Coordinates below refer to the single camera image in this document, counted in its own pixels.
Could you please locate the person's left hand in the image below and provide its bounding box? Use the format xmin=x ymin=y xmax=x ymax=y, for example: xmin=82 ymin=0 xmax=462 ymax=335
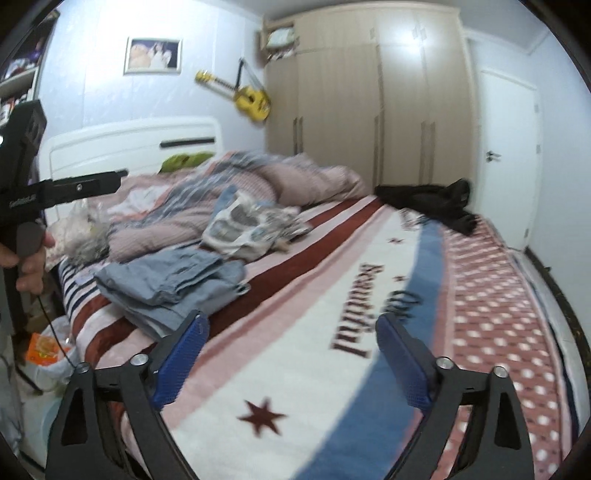
xmin=0 ymin=232 xmax=55 ymax=295

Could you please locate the white headboard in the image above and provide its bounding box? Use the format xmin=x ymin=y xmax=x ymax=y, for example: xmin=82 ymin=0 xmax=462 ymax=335
xmin=38 ymin=115 xmax=226 ymax=222

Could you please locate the folded light blue garment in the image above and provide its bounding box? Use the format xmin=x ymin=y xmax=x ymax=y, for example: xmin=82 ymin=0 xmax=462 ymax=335
xmin=94 ymin=246 xmax=250 ymax=340

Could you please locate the plastic bag with orange item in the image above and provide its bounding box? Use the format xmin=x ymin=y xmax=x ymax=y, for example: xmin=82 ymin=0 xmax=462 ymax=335
xmin=21 ymin=316 xmax=81 ymax=393

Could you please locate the pink striped duvet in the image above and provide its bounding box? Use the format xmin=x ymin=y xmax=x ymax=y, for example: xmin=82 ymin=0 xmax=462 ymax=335
xmin=45 ymin=150 xmax=371 ymax=269

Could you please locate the green pillow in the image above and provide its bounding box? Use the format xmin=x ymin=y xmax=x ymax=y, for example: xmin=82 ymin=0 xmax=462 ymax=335
xmin=159 ymin=152 xmax=214 ymax=174

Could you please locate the patterned bed blanket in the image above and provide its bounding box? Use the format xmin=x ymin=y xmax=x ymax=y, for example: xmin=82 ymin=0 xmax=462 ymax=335
xmin=59 ymin=197 xmax=577 ymax=479

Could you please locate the shelf with items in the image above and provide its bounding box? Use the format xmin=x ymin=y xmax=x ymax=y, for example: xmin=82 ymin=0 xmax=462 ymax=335
xmin=1 ymin=9 xmax=60 ymax=127

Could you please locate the white grey patterned garment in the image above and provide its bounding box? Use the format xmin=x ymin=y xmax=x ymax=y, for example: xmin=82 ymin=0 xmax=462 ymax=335
xmin=201 ymin=185 xmax=312 ymax=262

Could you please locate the black garment on bed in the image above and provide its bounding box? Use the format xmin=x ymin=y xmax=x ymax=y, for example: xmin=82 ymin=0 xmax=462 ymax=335
xmin=374 ymin=179 xmax=478 ymax=236

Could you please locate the white door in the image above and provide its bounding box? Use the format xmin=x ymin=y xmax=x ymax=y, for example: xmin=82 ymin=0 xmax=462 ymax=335
xmin=476 ymin=69 xmax=541 ymax=250

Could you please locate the beige wardrobe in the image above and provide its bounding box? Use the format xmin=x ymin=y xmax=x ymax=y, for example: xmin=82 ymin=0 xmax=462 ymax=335
xmin=260 ymin=2 xmax=476 ymax=186

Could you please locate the framed wall photo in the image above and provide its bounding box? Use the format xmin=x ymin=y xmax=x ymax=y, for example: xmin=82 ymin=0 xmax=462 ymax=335
xmin=124 ymin=37 xmax=182 ymax=75

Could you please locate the yellow guitar on wall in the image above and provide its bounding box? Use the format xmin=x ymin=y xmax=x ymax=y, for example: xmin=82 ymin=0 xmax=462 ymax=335
xmin=195 ymin=58 xmax=271 ymax=123

